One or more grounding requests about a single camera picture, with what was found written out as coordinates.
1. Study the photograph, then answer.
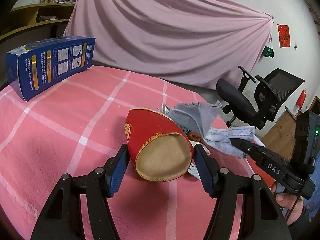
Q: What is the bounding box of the red white chair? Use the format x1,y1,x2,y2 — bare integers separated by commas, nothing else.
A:
246,159,275,189

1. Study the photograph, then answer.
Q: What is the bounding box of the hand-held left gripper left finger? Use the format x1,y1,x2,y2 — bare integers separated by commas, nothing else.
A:
30,144,130,240

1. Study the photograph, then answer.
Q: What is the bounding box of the person's right forearm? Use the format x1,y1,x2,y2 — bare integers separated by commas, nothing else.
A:
287,206,317,232

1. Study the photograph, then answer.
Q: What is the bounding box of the pink draped sheet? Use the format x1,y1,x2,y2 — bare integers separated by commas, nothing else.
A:
62,0,273,90

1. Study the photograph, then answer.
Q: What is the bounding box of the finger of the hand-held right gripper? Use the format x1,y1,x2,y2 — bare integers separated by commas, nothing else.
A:
230,138,285,164

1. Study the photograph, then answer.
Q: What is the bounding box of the person's right hand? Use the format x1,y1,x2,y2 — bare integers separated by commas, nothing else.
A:
271,181,304,227

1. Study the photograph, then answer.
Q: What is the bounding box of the wooden bookshelf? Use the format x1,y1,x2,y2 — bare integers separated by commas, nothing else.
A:
0,2,75,40

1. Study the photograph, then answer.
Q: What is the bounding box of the green hanging bag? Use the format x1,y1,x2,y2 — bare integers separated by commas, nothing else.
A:
261,45,275,58

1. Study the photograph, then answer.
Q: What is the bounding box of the small red hanging charm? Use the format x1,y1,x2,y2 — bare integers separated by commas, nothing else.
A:
296,89,307,107

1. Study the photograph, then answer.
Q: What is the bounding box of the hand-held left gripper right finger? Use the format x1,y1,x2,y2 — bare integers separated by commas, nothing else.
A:
194,144,292,240

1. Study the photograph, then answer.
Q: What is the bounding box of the red paper cup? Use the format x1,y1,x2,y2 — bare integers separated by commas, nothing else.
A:
124,108,195,182

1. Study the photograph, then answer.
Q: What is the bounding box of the blue cardboard box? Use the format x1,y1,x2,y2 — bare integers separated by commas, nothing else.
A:
6,37,96,102

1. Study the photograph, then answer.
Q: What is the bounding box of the blue pleated face mask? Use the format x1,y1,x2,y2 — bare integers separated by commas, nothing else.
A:
204,126,255,159

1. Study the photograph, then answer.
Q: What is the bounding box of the white and blue sachet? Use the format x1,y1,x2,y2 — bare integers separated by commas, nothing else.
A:
181,127,210,180

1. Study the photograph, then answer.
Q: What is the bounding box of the red wall poster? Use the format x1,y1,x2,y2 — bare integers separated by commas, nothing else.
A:
277,24,291,48

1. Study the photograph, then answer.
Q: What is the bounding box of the grey-blue crumpled face mask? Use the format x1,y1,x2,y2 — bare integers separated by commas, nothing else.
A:
166,101,223,140

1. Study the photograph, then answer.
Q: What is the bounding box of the black office chair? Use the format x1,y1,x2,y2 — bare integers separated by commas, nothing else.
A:
216,66,305,130

